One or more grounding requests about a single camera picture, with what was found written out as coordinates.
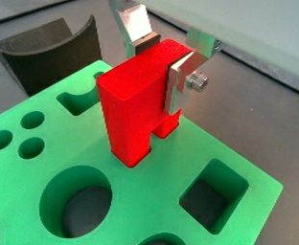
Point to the black curved stand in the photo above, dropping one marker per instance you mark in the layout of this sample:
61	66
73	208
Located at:
45	54

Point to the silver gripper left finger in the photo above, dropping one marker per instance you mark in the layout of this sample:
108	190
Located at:
132	20

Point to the red double-square block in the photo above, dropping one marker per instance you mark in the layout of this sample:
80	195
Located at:
132	91

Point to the green shape-sorter board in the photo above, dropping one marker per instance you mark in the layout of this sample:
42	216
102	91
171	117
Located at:
193	192

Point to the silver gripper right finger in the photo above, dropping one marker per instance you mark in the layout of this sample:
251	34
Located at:
184	77

